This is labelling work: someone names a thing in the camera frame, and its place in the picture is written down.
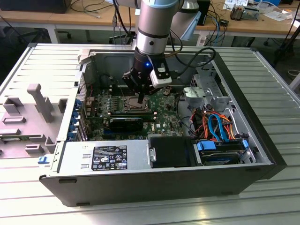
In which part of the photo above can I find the grey parts rack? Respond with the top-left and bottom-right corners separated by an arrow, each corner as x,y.
0,83 -> 69,160

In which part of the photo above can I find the metal locking lever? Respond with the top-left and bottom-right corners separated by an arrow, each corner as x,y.
118,81 -> 126,98

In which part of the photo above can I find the silver power supply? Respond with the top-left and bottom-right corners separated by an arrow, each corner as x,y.
57,138 -> 151,173

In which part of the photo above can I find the tall black box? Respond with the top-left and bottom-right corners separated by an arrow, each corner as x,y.
196,0 -> 211,26

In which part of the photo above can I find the wooden desk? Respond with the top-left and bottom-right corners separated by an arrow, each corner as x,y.
0,0 -> 300,45

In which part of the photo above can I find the black camera cable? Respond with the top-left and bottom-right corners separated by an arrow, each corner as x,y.
164,46 -> 217,81

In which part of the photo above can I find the hard disk in blue carrier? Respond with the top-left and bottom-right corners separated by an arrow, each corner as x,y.
196,138 -> 250,166

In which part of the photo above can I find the grey metal device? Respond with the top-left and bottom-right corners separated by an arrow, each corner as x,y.
243,6 -> 261,21

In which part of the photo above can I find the black silver PC case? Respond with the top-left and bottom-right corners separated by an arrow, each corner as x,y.
38,48 -> 288,208

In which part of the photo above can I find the wide black box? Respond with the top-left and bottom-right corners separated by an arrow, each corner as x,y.
0,0 -> 72,14

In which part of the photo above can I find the finned metal heatsink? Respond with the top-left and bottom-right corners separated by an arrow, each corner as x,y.
229,6 -> 246,21

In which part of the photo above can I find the black graphics card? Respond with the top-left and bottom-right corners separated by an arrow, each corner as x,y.
109,116 -> 144,132

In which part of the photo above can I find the black tripod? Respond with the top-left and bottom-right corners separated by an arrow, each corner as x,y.
272,18 -> 300,68

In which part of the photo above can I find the green motherboard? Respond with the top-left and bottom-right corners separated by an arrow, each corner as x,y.
83,84 -> 188,143

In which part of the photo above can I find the white wrist camera on bracket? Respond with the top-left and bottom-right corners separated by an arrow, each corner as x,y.
149,55 -> 173,89

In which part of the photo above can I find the silver metal bracket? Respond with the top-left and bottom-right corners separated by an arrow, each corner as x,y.
182,86 -> 205,106

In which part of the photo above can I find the blue data cable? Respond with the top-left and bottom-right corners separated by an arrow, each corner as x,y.
207,113 -> 232,143

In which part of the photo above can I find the CPU socket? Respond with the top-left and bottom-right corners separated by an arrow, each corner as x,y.
121,94 -> 151,113

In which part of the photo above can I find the orange wire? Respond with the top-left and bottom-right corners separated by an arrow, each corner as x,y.
191,112 -> 236,141

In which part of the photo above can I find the silver green CPU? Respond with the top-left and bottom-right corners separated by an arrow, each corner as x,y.
128,97 -> 143,110

